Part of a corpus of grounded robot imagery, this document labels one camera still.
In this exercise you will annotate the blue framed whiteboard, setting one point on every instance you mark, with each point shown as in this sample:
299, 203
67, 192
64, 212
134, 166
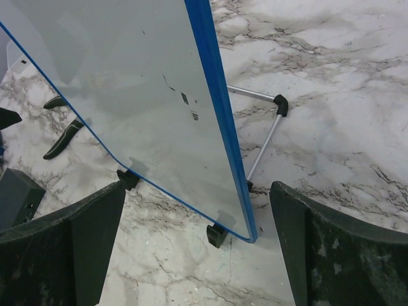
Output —
146, 78

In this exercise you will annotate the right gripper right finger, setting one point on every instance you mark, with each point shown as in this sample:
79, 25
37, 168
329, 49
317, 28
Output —
335, 259

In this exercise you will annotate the black rectangular box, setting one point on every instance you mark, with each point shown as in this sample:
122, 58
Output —
20, 198

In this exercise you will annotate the black handled pliers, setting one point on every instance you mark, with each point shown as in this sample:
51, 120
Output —
68, 134

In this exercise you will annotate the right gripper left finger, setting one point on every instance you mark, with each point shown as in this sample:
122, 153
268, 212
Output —
62, 258

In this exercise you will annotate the white square device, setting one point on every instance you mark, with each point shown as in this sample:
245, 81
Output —
16, 59

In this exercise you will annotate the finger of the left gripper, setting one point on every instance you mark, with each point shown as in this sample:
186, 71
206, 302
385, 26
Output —
8, 118

